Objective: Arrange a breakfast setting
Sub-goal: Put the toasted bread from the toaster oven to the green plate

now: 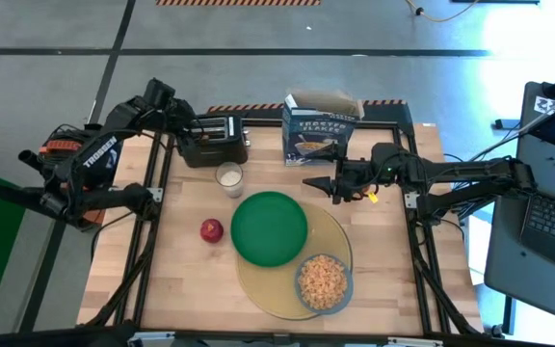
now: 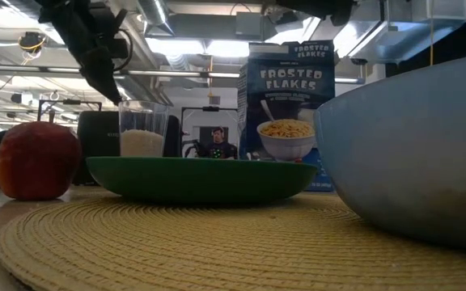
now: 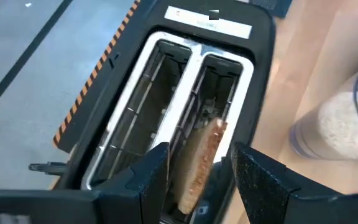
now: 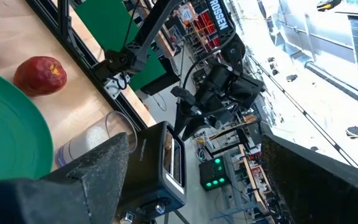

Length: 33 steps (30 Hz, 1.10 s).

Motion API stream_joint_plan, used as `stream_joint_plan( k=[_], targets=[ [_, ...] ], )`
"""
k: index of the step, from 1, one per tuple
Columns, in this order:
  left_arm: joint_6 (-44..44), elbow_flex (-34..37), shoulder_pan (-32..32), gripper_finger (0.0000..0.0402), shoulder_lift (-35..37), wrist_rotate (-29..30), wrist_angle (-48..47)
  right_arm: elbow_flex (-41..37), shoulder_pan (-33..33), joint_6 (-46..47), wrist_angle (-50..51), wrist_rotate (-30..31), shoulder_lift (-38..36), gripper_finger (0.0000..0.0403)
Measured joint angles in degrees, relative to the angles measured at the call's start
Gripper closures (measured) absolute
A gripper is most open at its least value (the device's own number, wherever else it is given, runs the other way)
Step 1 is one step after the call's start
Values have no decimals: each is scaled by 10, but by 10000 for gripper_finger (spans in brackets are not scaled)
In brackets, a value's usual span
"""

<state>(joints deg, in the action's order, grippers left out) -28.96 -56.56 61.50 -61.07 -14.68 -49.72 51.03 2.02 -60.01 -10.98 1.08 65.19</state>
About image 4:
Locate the clear glass of milk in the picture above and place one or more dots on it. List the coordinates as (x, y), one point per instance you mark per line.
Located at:
(95, 137)

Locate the black box with green lights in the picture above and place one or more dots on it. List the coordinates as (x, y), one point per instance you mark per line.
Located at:
(213, 174)

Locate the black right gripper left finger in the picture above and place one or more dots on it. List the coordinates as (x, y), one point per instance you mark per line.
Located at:
(73, 193)

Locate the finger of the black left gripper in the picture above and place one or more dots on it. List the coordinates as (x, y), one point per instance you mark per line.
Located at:
(183, 119)
(197, 126)

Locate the black aluminium table frame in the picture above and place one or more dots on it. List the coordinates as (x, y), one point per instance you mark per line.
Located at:
(82, 53)

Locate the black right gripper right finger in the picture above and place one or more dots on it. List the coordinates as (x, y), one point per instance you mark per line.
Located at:
(322, 186)

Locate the brown toast slice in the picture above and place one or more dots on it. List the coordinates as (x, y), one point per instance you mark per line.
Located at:
(167, 149)

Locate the green plate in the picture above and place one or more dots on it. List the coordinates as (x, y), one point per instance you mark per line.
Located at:
(8, 133)

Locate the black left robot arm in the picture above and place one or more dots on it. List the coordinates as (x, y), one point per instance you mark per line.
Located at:
(219, 21)

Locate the red apple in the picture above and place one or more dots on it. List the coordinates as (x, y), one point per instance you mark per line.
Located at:
(39, 76)

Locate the black two-slot toaster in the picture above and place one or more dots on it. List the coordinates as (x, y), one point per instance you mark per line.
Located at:
(154, 174)

